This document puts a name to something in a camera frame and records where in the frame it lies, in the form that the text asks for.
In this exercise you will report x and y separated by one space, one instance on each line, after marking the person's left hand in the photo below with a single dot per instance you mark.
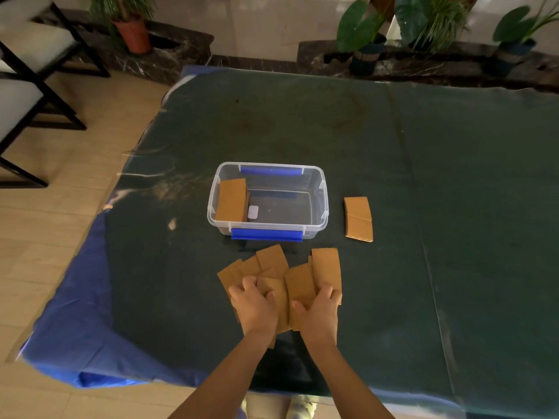
253 307

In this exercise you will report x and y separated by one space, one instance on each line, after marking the person's right hand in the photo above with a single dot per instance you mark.
321 318

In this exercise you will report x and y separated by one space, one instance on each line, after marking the person's right thumb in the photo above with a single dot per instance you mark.
299 306

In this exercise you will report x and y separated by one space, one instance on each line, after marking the person's left thumb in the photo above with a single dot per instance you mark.
270 296

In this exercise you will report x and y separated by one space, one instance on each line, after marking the pile of brown cardboard sleeves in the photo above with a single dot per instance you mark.
301 283

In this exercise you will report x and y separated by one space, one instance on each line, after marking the person's right forearm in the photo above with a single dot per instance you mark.
349 383

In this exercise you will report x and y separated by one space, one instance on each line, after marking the person's left forearm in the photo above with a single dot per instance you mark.
218 379

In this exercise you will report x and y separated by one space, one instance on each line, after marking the small white label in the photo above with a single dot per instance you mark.
253 212

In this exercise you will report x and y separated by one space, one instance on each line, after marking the clear plastic box blue latches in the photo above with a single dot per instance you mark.
268 202

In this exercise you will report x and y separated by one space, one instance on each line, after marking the brown cardboard sleeve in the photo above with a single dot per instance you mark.
357 208
231 200
360 230

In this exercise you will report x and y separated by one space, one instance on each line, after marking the person's white shoe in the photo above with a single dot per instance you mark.
302 408

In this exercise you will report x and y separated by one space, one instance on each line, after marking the dark green table mat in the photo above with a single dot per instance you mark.
393 191

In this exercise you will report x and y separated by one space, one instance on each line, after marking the blue table cloth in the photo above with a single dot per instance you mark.
74 327

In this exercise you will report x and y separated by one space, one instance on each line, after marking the dark marble ledge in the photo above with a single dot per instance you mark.
436 67

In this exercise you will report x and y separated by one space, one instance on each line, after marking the broad leaf plant dark pot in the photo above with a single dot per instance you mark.
360 32

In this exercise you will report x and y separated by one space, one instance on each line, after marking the terracotta flower pot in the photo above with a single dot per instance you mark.
133 35

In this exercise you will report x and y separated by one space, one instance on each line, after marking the black chair white cushion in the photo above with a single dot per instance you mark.
17 109
39 43

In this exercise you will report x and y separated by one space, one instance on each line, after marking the bushy grass leaf plant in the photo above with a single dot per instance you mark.
432 19

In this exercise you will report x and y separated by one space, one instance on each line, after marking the green spiky leaf plant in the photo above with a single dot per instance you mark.
124 6

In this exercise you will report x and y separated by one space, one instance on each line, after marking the tall leaf plant dark pot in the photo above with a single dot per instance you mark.
515 34

